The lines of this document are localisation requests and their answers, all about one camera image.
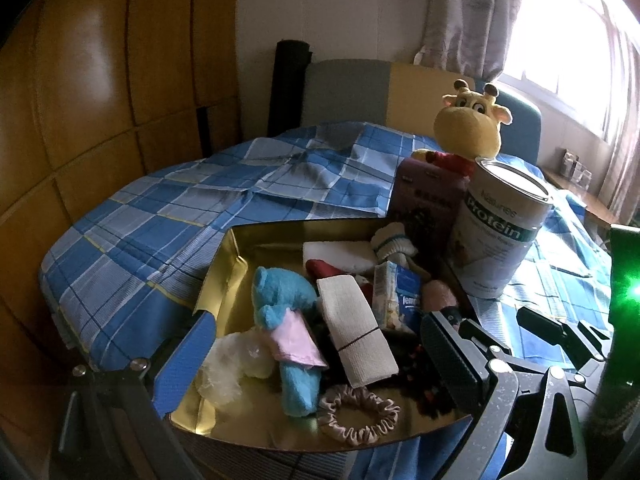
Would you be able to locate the wooden desk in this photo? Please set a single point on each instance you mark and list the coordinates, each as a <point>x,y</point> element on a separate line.
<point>595,207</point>

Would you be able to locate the white mesh bath puff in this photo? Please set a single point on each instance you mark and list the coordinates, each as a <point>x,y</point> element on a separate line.
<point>225,370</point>

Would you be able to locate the window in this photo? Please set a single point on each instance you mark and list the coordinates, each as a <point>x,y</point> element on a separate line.
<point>560,35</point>

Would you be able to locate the red cloth item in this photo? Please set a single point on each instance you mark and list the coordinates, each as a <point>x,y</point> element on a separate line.
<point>320,267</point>

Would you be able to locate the pink patterned curtain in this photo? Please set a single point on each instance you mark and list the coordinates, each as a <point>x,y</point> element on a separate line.
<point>460,10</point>
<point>625,135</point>

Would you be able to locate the wooden wardrobe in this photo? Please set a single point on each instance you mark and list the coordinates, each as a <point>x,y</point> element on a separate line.
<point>100,85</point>

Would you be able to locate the yellow Winnie the Pooh plush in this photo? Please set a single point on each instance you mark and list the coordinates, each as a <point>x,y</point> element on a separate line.
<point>467,125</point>

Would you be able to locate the blue yellow grey headboard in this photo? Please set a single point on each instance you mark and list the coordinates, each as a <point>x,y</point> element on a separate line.
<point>345,90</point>

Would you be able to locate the white protein powder can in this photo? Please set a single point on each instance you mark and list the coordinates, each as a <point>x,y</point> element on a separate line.
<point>495,240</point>

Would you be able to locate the pink satin scrunchie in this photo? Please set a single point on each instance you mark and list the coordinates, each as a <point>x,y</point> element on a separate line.
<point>327,400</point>

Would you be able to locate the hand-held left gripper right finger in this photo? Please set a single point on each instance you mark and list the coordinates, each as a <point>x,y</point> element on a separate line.
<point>450,360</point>

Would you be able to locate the white rolled socks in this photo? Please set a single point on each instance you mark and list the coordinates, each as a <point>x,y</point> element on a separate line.
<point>395,242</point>

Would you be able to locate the blue plush toy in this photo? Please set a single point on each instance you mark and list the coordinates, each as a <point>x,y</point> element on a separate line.
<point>300,385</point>

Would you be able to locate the black rolled mat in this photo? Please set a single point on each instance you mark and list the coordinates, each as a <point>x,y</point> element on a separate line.
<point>287,90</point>

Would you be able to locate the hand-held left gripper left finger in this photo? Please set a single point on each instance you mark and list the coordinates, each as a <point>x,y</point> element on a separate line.
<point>182,360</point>

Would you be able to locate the black beaded hair wig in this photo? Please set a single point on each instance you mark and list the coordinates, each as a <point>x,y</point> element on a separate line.
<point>415,375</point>

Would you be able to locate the purple box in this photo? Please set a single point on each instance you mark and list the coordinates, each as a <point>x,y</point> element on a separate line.
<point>425,185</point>

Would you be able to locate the blue plaid blanket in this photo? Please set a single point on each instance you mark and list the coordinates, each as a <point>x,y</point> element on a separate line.
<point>150,220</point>

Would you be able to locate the blue tissue pack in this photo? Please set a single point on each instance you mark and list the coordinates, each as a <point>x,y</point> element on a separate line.
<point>400,300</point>

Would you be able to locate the white folded towel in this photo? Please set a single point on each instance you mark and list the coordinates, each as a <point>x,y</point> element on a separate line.
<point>340,255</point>

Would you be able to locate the gold tin box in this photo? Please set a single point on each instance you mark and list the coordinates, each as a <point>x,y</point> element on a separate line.
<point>260,250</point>

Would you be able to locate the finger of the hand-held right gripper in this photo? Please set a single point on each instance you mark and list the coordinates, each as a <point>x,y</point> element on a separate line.
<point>590,340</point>
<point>542,324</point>

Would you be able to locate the clear acrylic organizer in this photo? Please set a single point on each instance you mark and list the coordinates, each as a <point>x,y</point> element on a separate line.
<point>575,167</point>

